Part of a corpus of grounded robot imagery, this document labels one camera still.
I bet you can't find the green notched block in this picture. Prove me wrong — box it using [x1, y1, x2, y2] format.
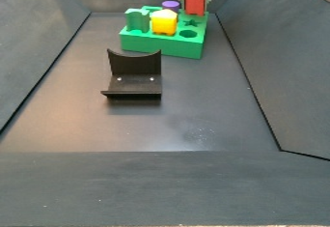
[125, 8, 149, 33]

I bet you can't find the green shape-sorter base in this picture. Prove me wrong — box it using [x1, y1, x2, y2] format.
[118, 6, 208, 59]

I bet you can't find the red two-pronged block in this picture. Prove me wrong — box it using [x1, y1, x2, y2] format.
[184, 0, 204, 16]

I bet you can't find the purple cylinder block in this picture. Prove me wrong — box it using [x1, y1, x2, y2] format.
[163, 0, 180, 13]

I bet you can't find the yellow-orange pentagon block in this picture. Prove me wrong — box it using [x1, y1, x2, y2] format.
[151, 9, 177, 36]

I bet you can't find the black curved holder fixture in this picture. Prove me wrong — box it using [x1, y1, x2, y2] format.
[100, 49, 163, 98]

